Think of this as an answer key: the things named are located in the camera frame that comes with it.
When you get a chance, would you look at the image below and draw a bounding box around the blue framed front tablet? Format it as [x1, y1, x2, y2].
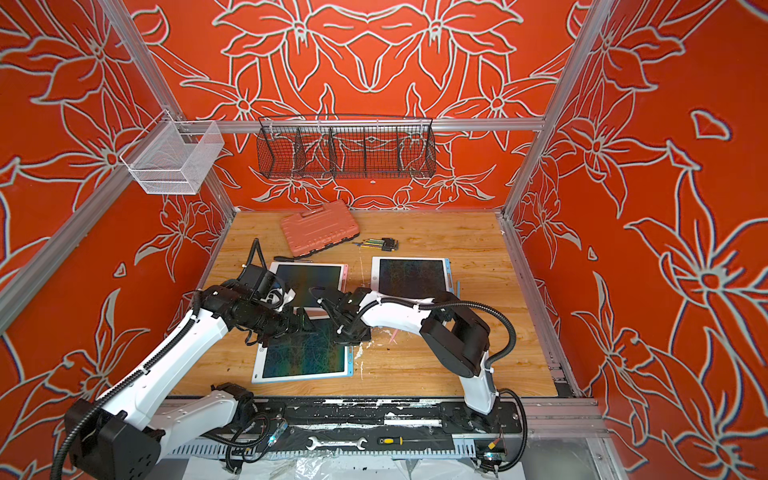
[251, 319, 354, 384]

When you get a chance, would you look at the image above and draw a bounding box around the black wire wall basket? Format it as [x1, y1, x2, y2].
[256, 114, 437, 180]

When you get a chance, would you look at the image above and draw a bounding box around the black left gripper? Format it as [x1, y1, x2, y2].
[242, 301, 319, 344]

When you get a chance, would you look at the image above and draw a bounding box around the clear plastic wall bin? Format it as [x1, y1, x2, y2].
[120, 119, 224, 195]

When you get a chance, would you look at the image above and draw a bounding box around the yellow handled screwdriver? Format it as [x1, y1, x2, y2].
[376, 436, 447, 446]

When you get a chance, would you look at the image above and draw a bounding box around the red plastic tool case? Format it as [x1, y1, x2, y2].
[280, 200, 360, 258]

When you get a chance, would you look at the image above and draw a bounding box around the blue framed rear tablet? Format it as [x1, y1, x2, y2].
[371, 256, 454, 299]

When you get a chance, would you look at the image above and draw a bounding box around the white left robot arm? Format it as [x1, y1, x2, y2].
[50, 264, 314, 479]

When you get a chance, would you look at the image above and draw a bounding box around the blue framed tablet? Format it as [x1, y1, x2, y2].
[371, 256, 454, 299]
[251, 319, 354, 384]

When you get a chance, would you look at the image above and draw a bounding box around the silver open-end wrench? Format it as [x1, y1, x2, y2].
[307, 436, 367, 451]

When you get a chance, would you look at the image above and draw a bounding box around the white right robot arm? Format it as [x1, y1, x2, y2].
[309, 287, 517, 415]

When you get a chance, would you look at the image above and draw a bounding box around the black handled small screwdriver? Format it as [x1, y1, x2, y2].
[273, 256, 308, 262]

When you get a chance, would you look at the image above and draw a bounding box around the pink framed writing tablet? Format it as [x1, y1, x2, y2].
[270, 262, 348, 320]

